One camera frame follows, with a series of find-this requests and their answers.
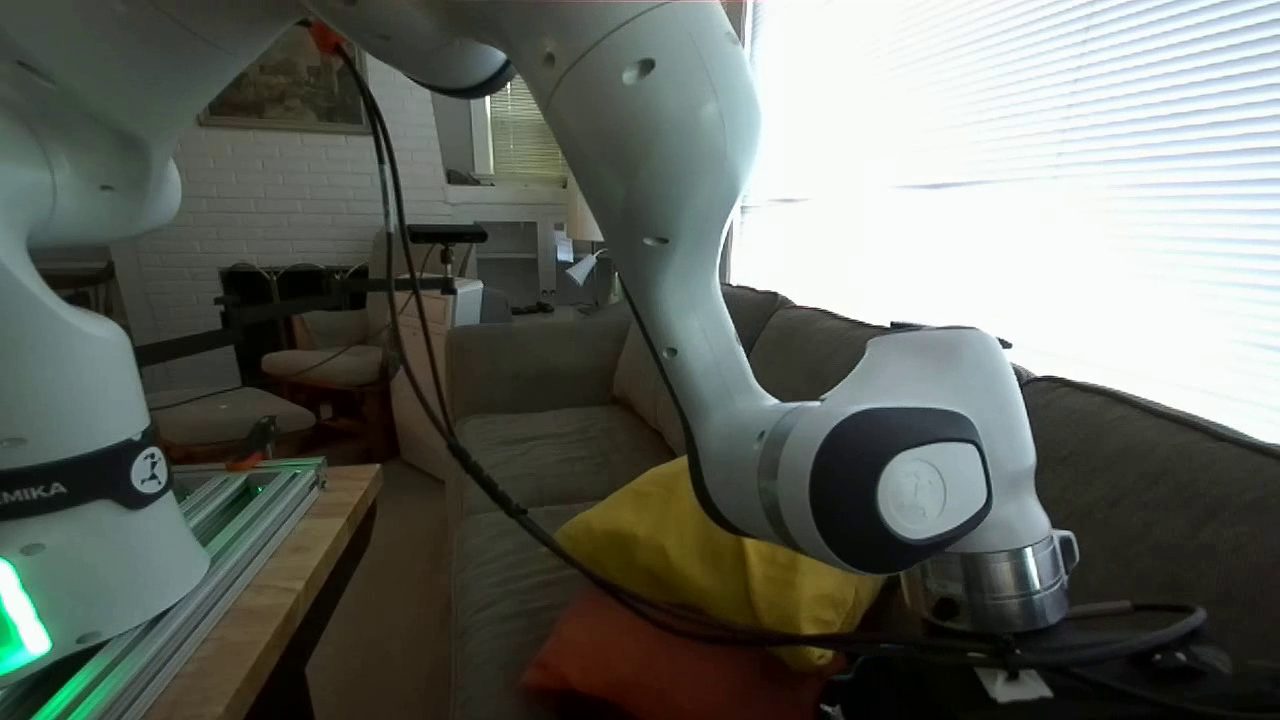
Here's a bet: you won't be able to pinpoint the yellow pillow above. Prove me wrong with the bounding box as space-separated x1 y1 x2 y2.
551 453 893 671

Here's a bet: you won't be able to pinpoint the orange pillow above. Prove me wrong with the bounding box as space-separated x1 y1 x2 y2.
514 581 830 720

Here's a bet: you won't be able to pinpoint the grey fabric sofa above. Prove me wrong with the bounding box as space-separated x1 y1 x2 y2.
444 281 1280 720

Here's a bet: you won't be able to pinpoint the small white box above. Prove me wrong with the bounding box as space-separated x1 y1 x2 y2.
453 275 487 333

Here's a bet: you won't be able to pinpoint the white framed window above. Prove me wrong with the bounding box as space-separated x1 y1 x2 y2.
431 77 578 193

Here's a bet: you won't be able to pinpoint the wooden chair with cushion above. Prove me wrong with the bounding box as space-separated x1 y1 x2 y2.
256 306 408 465

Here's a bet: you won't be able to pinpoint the beige ottoman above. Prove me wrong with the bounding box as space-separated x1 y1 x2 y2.
152 384 321 465

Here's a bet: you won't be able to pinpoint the wooden table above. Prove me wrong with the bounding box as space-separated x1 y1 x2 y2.
137 461 387 720

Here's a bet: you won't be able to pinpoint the white window blinds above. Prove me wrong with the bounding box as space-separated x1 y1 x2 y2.
722 0 1280 447

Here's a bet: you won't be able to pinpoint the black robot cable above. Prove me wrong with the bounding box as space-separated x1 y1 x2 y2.
301 15 1217 671

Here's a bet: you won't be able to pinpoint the black stereo camera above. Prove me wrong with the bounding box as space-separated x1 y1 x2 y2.
400 220 493 247

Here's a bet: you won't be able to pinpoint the framed wall picture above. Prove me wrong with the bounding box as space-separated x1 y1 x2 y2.
194 24 371 138

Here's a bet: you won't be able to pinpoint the aluminium rail base frame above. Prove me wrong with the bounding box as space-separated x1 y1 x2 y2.
0 453 331 720

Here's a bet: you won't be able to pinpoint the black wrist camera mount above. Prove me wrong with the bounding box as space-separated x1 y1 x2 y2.
852 620 1136 720

